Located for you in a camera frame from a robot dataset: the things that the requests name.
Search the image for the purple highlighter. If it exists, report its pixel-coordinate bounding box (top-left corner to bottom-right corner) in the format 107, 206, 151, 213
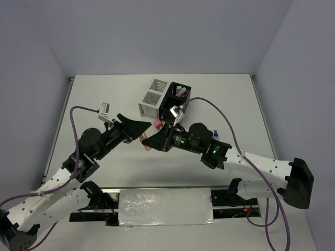
176, 87, 187, 97

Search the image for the silver foil sheet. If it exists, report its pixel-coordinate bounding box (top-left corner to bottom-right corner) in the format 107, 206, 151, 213
118, 188, 215, 226

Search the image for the black slatted pen holder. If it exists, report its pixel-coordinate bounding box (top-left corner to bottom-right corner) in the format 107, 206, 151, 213
159, 82, 192, 122

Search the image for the white slatted pen holder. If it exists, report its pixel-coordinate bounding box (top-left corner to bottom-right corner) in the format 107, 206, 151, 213
138, 78, 170, 119

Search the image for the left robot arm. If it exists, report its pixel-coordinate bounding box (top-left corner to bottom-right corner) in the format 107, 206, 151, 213
1, 114, 151, 250

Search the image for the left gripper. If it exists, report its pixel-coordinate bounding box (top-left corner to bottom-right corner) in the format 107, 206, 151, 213
95, 113, 151, 161

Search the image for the pink-capped marker tube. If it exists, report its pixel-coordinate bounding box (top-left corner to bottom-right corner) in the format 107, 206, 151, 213
153, 119, 164, 131

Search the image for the clear blue-capped spray bottle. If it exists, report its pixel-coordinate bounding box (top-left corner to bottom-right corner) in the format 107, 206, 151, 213
213, 130, 219, 140

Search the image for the orange highlighter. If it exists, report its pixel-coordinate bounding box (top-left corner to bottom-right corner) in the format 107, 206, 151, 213
139, 132, 151, 151

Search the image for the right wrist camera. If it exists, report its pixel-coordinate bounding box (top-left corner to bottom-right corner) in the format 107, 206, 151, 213
170, 105, 185, 126

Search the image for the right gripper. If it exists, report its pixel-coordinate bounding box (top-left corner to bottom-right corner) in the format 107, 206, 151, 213
142, 121, 203, 154

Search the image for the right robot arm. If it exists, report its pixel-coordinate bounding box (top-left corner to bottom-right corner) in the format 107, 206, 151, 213
142, 123, 314, 209

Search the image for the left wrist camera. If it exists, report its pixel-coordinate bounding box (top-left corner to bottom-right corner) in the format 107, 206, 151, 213
98, 102, 111, 124

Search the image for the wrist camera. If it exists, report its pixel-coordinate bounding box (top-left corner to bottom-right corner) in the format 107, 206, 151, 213
170, 105, 185, 126
98, 102, 111, 124

